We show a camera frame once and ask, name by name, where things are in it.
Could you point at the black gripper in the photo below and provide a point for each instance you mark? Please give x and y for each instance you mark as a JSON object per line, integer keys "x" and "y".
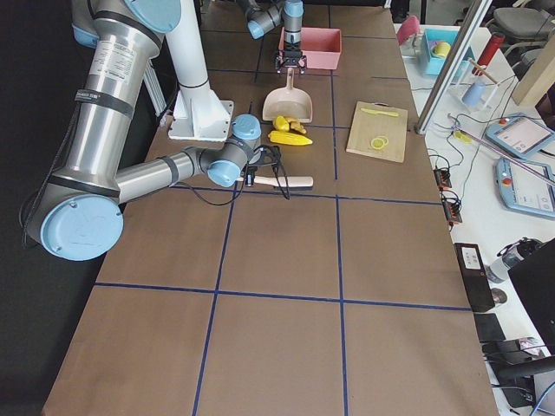
{"x": 250, "y": 178}
{"x": 291, "y": 46}

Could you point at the beige brush with black bristles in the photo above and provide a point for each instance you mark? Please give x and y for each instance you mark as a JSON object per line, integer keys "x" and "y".
{"x": 297, "y": 182}

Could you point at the beige plastic dustpan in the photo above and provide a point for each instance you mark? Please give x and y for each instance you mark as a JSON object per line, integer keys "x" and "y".
{"x": 288, "y": 101}

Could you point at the yellow toy corn cob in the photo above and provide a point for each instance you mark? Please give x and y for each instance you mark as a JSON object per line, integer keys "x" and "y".
{"x": 288, "y": 138}

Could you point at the yellow toy potato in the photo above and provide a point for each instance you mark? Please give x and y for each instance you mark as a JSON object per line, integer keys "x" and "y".
{"x": 281, "y": 124}

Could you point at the tan toy ginger root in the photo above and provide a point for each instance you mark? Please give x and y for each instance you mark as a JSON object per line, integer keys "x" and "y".
{"x": 296, "y": 126}

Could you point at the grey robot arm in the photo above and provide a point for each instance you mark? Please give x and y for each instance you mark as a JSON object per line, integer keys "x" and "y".
{"x": 289, "y": 15}
{"x": 76, "y": 214}

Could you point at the pink plastic bin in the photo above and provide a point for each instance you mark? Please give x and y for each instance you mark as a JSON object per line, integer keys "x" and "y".
{"x": 322, "y": 47}

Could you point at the bamboo cutting board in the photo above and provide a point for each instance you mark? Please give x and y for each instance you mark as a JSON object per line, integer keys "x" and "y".
{"x": 366, "y": 127}

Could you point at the green plastic toy knife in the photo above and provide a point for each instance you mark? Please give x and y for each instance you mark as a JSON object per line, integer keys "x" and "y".
{"x": 379, "y": 112}

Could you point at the pink cloth on rack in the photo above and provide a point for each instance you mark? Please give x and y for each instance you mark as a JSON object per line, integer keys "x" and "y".
{"x": 410, "y": 27}

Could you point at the teal tray of blocks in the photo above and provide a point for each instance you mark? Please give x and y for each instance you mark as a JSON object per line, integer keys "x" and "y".
{"x": 428, "y": 64}

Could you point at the yellow plastic cup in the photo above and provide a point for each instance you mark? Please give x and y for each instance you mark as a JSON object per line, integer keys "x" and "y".
{"x": 441, "y": 50}

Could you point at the blue cup on stand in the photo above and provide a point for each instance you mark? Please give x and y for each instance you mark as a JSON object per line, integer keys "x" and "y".
{"x": 474, "y": 93}

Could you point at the red cylinder bottle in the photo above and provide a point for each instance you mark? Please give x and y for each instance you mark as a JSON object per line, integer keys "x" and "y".
{"x": 492, "y": 46}

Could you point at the white reacher stick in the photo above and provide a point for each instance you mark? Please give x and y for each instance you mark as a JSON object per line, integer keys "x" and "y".
{"x": 491, "y": 146}

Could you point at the blue teach pendant tablet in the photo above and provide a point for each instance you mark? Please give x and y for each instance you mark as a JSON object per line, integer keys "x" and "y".
{"x": 520, "y": 135}
{"x": 525, "y": 192}

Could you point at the black power box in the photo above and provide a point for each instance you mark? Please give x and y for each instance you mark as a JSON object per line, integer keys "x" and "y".
{"x": 474, "y": 277}

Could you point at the aluminium frame post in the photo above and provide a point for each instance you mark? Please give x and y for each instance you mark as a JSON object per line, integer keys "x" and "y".
{"x": 471, "y": 22}

